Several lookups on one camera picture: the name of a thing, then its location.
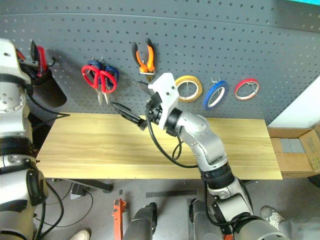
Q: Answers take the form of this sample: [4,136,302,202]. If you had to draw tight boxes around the black plastic tool cup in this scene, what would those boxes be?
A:
[29,71,68,109]

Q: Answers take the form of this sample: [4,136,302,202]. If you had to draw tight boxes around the small printed cardboard box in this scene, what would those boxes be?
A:
[298,124,320,173]

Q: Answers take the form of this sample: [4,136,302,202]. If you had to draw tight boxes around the grey shoe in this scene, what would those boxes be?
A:
[260,205,285,229]

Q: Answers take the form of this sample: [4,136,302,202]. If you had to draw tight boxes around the blue handled scissors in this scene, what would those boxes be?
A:
[87,57,120,106]

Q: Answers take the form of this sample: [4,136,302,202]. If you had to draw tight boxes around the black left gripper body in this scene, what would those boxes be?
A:
[16,58,35,80]

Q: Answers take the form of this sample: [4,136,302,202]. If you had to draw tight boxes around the grey perforated pegboard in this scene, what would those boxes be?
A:
[0,0,320,126]

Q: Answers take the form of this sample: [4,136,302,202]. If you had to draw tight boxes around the small grey floor box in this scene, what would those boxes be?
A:
[70,183,90,200]

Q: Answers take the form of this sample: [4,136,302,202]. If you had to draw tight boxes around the red handled scissors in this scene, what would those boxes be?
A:
[81,64,118,105]

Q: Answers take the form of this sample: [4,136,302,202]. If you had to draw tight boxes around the orange black needle-nose pliers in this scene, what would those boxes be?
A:
[131,37,156,83]

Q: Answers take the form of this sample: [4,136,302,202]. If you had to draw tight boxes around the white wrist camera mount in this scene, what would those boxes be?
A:
[0,38,31,85]
[147,72,180,130]

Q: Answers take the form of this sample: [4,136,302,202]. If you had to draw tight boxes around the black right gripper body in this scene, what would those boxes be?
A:
[144,91,164,126]

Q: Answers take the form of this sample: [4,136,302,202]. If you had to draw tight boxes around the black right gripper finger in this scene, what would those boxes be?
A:
[110,101,148,131]
[133,80,156,101]

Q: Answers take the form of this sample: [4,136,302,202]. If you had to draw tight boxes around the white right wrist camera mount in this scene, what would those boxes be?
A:
[147,72,180,130]

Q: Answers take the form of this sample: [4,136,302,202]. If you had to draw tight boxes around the large brown cardboard box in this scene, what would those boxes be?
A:
[267,124,320,179]

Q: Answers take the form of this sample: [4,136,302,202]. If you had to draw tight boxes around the white shoe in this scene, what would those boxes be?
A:
[68,228,92,240]

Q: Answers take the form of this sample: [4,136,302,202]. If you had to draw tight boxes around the yellow tape roll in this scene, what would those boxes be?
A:
[174,75,204,103]

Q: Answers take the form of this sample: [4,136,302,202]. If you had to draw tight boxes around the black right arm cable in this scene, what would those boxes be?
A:
[146,117,201,169]

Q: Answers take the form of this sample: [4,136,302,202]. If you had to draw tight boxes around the blue tape roll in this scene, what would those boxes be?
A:
[202,80,230,111]

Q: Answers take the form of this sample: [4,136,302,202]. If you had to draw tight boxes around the red tape roll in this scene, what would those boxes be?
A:
[233,78,261,102]

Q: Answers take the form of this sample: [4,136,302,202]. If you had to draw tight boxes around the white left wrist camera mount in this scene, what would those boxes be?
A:
[0,38,31,85]

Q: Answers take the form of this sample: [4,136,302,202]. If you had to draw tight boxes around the grey trouser leg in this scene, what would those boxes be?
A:
[274,217,320,240]

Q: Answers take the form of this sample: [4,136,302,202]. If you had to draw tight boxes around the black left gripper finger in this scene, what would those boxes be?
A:
[29,39,38,65]

